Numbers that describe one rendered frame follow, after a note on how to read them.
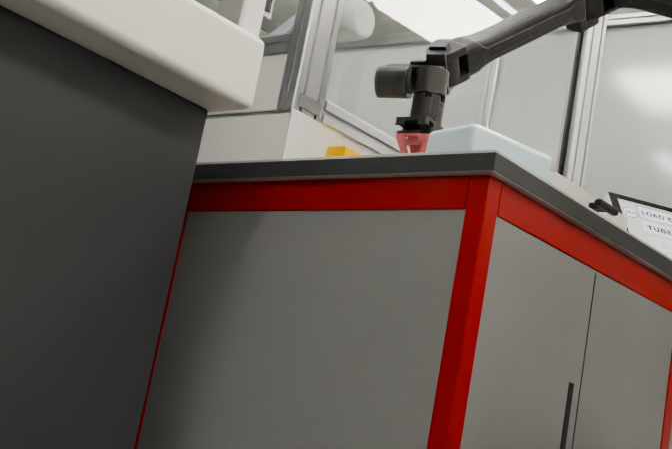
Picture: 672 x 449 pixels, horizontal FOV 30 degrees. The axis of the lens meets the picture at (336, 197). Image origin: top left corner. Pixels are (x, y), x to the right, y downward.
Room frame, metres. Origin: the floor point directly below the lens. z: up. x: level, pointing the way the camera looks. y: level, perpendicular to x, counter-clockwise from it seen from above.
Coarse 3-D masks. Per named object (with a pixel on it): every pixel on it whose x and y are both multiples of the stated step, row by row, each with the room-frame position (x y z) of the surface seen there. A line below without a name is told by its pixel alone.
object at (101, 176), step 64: (0, 0) 1.40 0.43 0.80; (64, 0) 1.40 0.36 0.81; (128, 0) 1.47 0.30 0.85; (192, 0) 1.54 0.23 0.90; (256, 0) 1.65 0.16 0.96; (0, 64) 1.43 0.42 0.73; (64, 64) 1.50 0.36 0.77; (128, 64) 1.55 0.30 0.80; (192, 64) 1.56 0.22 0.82; (256, 64) 1.64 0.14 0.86; (0, 128) 1.45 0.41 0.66; (64, 128) 1.51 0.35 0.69; (128, 128) 1.59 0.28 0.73; (192, 128) 1.67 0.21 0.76; (0, 192) 1.46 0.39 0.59; (64, 192) 1.53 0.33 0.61; (128, 192) 1.61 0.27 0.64; (0, 256) 1.48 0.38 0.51; (64, 256) 1.55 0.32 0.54; (128, 256) 1.62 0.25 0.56; (0, 320) 1.50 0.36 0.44; (64, 320) 1.57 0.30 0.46; (128, 320) 1.64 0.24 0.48; (0, 384) 1.51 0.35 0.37; (64, 384) 1.58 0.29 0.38; (128, 384) 1.66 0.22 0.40; (0, 448) 1.53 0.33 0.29; (64, 448) 1.60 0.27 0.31; (128, 448) 1.68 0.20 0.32
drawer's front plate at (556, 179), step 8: (552, 176) 2.09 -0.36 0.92; (560, 176) 2.11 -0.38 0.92; (560, 184) 2.11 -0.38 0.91; (568, 184) 2.13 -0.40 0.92; (568, 192) 2.13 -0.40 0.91; (576, 192) 2.16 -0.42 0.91; (584, 192) 2.18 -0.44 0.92; (584, 200) 2.18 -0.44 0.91; (592, 200) 2.20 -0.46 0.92; (608, 216) 2.25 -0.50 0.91; (616, 216) 2.27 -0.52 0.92; (624, 216) 2.30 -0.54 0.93; (624, 224) 2.30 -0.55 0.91
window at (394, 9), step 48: (384, 0) 2.24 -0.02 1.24; (432, 0) 2.34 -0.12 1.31; (480, 0) 2.47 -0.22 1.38; (528, 0) 2.60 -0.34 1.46; (336, 48) 2.15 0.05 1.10; (384, 48) 2.25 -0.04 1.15; (528, 48) 2.62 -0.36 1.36; (576, 48) 2.77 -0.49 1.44; (336, 96) 2.17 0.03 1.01; (480, 96) 2.51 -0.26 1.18; (528, 96) 2.64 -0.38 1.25; (528, 144) 2.67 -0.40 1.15
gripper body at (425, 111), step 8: (416, 96) 2.08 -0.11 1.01; (424, 96) 2.07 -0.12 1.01; (432, 96) 2.07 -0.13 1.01; (440, 96) 2.07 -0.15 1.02; (416, 104) 2.07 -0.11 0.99; (424, 104) 2.07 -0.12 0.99; (432, 104) 2.07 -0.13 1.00; (440, 104) 2.07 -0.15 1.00; (416, 112) 2.07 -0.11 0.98; (424, 112) 2.07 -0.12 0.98; (432, 112) 2.07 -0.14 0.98; (440, 112) 2.08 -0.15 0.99; (400, 120) 2.06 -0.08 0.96; (408, 120) 2.06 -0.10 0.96; (416, 120) 2.05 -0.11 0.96; (424, 120) 2.04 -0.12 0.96; (432, 120) 2.05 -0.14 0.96; (440, 120) 2.08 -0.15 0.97; (408, 128) 2.08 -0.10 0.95; (440, 128) 2.07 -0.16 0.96
